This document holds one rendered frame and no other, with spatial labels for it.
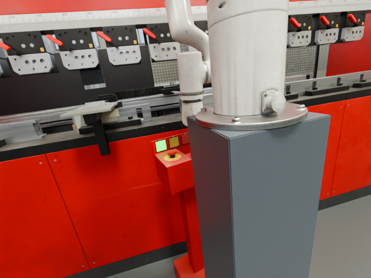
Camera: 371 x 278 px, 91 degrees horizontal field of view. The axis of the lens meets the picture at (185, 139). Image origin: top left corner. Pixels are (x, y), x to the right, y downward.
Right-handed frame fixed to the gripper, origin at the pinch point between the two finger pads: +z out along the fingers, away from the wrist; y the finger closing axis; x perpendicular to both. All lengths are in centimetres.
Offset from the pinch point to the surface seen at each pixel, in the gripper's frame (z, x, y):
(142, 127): -0.6, -14.5, -25.6
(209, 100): -7.0, 27.4, -28.2
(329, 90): -5, 103, -3
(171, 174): 9.4, -13.7, 5.6
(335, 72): -7, 191, -42
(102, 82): -22, -26, -45
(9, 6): -54, -53, -51
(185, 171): 10.3, -8.0, 5.7
